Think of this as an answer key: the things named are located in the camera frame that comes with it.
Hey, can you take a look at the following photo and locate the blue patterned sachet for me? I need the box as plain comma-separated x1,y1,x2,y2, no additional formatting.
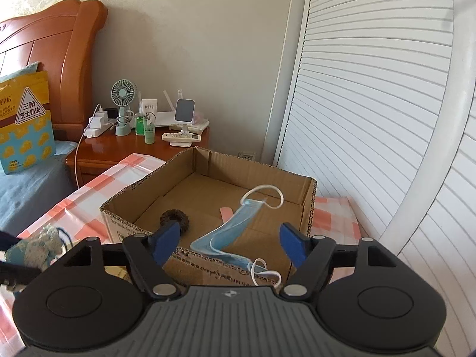
4,225,73,271

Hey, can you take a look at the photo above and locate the brown hair scrunchie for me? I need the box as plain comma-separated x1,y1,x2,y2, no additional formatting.
160,209,190,234

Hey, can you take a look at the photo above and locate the blue surgical face mask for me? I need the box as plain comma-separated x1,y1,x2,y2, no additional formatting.
190,184,284,289

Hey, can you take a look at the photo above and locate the blue bed sheet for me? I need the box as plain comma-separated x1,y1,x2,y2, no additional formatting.
0,141,77,236

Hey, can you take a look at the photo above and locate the brown cardboard box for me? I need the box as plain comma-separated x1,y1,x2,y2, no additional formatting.
100,148,317,286

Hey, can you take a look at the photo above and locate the pink checkered tablecloth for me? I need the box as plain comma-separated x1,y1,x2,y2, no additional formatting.
1,153,361,356

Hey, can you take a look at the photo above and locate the yellow blue snack bag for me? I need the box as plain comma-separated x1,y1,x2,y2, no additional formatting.
0,71,56,175

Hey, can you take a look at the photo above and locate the wooden nightstand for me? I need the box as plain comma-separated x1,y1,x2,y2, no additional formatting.
65,126,210,189

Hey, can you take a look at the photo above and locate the white remote control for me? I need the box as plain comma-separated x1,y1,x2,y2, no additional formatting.
161,132,201,148

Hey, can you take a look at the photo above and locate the green tube bottle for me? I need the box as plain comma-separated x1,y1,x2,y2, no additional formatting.
144,121,155,144

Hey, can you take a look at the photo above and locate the green sanitizer bottle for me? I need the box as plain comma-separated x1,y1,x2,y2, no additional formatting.
136,114,144,135

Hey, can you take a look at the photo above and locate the white wifi router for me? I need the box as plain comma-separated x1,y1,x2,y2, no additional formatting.
155,90,210,134

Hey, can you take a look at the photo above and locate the white power strip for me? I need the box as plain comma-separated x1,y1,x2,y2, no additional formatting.
84,111,114,138

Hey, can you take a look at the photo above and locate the white cream tube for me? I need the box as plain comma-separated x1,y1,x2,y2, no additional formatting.
140,98,158,122

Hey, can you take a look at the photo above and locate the phone on white stand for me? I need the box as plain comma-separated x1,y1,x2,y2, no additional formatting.
174,98,195,133

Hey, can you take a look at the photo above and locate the green desk fan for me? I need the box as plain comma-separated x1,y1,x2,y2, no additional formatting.
111,79,137,137

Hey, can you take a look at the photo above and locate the white louvered closet door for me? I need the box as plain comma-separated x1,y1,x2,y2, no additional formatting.
274,0,475,356

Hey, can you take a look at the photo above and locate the wooden bed headboard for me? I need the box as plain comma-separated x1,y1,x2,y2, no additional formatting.
1,0,107,141

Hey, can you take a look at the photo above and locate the white charging cable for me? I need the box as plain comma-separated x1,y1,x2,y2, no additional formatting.
73,103,104,189

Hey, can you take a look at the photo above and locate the white floor wall socket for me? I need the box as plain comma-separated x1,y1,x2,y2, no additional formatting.
238,151,256,161

